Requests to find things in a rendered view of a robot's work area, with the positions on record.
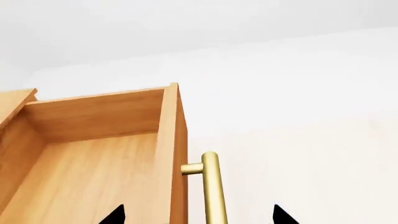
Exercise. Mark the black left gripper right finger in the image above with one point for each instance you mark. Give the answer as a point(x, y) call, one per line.
point(282, 217)

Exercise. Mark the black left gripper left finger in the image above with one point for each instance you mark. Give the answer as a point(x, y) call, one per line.
point(116, 217)

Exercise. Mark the light wooden drawer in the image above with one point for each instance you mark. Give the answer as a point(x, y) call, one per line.
point(93, 163)

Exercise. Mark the light wooden cabinet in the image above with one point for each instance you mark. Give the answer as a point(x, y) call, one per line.
point(14, 102)

